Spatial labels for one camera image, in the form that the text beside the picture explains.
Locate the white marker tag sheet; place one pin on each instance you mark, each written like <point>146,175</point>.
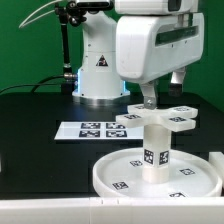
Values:
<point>97,131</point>

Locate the white obstacle fence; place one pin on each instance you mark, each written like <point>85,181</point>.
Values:
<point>185,199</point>

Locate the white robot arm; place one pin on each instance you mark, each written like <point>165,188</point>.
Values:
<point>98,78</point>

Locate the white cross-shaped table base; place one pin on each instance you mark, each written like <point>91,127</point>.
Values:
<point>176,119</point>

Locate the white round table top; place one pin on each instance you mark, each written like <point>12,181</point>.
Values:
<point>119,174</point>

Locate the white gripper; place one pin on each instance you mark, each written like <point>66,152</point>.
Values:
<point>148,47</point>

